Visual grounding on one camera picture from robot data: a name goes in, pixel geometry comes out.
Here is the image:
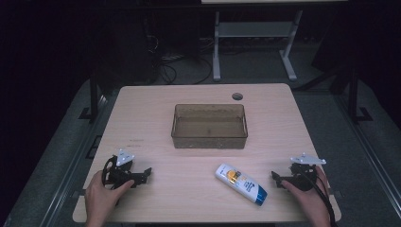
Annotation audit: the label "black floor cables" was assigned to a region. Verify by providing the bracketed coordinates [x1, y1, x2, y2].
[145, 34, 214, 85]

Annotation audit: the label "white bottle with blue cap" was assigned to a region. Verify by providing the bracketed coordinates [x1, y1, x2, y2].
[215, 163, 269, 207]

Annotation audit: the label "translucent brown plastic box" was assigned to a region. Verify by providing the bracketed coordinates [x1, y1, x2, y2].
[170, 103, 249, 149]

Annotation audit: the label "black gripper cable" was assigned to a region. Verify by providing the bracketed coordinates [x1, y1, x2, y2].
[310, 171, 339, 227]

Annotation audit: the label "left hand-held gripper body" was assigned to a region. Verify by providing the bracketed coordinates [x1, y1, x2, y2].
[101, 148, 141, 191]

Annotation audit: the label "person's left hand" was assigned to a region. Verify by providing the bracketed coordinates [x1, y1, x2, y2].
[84, 169, 136, 227]

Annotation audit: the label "white metal stand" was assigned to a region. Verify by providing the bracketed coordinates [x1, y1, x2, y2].
[212, 9, 304, 82]

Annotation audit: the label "black metal post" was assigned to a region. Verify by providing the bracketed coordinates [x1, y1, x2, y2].
[78, 69, 99, 123]
[347, 69, 374, 125]

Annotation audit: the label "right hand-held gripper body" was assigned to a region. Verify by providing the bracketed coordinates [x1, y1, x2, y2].
[288, 152, 327, 192]

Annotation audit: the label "person's right hand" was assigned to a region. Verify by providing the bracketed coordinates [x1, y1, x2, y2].
[281, 166, 333, 227]

